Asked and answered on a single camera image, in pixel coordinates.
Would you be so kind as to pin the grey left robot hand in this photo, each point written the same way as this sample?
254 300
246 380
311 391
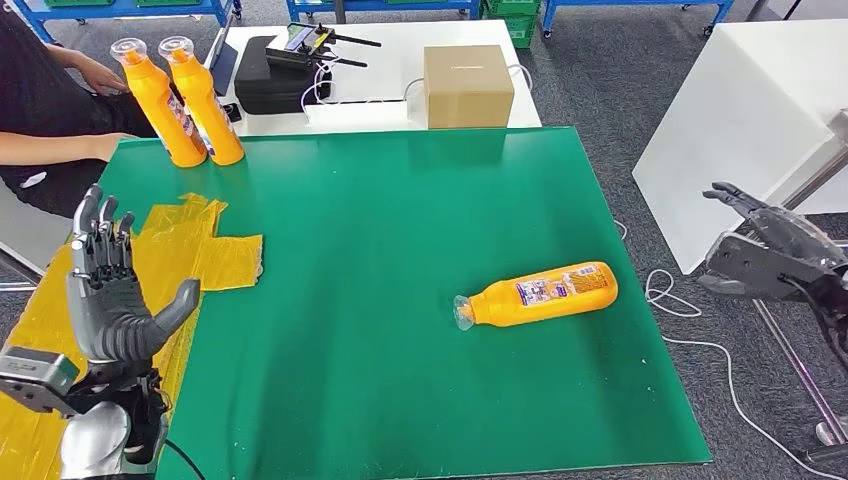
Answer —
106 318

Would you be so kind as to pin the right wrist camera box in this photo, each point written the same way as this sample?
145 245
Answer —
755 268

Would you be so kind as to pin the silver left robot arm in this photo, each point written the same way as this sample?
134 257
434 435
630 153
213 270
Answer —
93 437

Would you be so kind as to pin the blue metal rack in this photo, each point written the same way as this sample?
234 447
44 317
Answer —
391 5
629 3
132 5

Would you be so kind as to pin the orange detergent bottle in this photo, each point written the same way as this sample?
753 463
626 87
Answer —
202 99
503 308
156 106

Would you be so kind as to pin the person's right forearm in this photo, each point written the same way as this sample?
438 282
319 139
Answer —
46 147

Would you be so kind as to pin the green table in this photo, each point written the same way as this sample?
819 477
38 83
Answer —
397 212

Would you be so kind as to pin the person's right hand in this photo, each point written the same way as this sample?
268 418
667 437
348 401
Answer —
112 146

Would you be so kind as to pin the person's left hand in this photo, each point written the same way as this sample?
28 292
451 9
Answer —
106 76

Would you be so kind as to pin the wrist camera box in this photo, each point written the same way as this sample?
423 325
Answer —
755 268
36 381

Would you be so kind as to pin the green plastic crate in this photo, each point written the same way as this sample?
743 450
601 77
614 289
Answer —
520 23

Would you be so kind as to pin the person's left forearm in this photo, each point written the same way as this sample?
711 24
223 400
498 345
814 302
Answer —
66 56

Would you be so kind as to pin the yellow tape sheet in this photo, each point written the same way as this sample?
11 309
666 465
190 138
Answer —
40 318

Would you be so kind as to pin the black remote controller with antennas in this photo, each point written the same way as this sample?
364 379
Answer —
295 48

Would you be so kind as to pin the person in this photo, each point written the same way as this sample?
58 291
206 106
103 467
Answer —
33 86

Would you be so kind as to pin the black carrying case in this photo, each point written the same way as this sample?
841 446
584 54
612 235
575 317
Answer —
268 83

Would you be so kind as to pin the cardboard box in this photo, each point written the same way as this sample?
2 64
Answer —
467 86

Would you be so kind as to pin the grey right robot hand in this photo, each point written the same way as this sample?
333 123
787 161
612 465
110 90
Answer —
795 232

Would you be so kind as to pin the black smartphone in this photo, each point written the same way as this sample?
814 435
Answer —
233 112

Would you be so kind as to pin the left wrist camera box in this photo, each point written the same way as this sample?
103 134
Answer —
36 381

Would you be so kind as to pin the dark tablet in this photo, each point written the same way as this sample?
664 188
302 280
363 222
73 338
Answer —
225 69

